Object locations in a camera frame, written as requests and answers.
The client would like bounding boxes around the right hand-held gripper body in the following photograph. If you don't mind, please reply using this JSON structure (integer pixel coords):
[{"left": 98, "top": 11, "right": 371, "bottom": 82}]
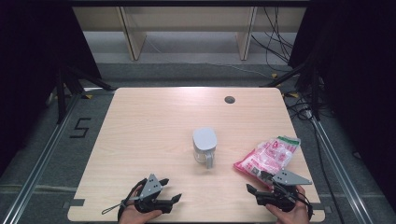
[{"left": 255, "top": 168, "right": 313, "bottom": 213}]

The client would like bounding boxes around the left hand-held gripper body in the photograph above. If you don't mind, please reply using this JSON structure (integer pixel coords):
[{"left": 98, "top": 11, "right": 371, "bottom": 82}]
[{"left": 134, "top": 173, "right": 176, "bottom": 215}]

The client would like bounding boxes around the pink plastic bag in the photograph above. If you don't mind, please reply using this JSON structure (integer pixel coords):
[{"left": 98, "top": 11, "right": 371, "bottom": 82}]
[{"left": 233, "top": 134, "right": 302, "bottom": 185}]

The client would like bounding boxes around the clear jar with grey lid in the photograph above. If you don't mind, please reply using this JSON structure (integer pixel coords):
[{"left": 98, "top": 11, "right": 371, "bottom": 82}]
[{"left": 191, "top": 126, "right": 219, "bottom": 170}]

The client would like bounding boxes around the person's left hand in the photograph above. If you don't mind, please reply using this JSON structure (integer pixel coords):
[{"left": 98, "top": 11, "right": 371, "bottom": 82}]
[{"left": 118, "top": 203, "right": 163, "bottom": 224}]

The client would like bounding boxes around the person's right hand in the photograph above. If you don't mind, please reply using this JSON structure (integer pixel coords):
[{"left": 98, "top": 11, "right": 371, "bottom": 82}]
[{"left": 264, "top": 185, "right": 311, "bottom": 224}]

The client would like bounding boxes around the black metal stand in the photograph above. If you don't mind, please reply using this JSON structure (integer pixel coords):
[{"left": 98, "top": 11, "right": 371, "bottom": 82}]
[
  {"left": 260, "top": 59, "right": 321, "bottom": 120},
  {"left": 55, "top": 64, "right": 116, "bottom": 125}
]

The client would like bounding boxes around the black curtain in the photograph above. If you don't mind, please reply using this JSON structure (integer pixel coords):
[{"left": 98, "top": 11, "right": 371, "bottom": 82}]
[
  {"left": 0, "top": 0, "right": 102, "bottom": 175},
  {"left": 288, "top": 0, "right": 396, "bottom": 213}
]

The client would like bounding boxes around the light wooden bench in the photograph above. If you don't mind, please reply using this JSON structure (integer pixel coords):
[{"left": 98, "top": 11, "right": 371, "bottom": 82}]
[{"left": 72, "top": 6, "right": 307, "bottom": 62}]

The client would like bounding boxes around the thin black cord loop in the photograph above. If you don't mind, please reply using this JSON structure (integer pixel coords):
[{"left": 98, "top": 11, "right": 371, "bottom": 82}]
[{"left": 101, "top": 201, "right": 127, "bottom": 216}]

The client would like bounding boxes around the aluminium floor rail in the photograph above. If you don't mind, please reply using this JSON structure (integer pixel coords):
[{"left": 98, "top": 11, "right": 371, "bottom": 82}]
[
  {"left": 0, "top": 92, "right": 82, "bottom": 224},
  {"left": 311, "top": 118, "right": 396, "bottom": 224}
]

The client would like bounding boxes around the tangle of black floor cables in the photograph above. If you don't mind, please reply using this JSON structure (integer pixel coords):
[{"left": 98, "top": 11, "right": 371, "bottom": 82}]
[{"left": 286, "top": 96, "right": 316, "bottom": 120}]

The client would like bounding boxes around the white floor cable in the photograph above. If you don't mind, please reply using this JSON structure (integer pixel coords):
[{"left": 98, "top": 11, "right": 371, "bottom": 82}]
[{"left": 146, "top": 36, "right": 272, "bottom": 78}]

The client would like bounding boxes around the bundle of black cables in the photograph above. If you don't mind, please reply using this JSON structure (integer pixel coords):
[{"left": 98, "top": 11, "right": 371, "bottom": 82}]
[{"left": 250, "top": 6, "right": 295, "bottom": 74}]

